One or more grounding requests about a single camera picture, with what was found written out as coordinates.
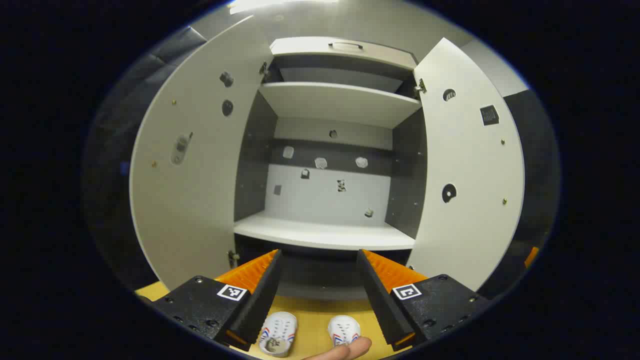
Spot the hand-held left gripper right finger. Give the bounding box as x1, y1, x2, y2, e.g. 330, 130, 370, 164
356, 249, 491, 352

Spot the white grey shoe cabinet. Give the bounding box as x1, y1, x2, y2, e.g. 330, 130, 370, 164
232, 37, 428, 301

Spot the white striped shoe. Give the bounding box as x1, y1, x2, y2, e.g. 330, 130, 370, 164
257, 311, 299, 358
327, 315, 362, 347

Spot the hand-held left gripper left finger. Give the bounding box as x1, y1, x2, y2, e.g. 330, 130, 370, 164
150, 249, 283, 352

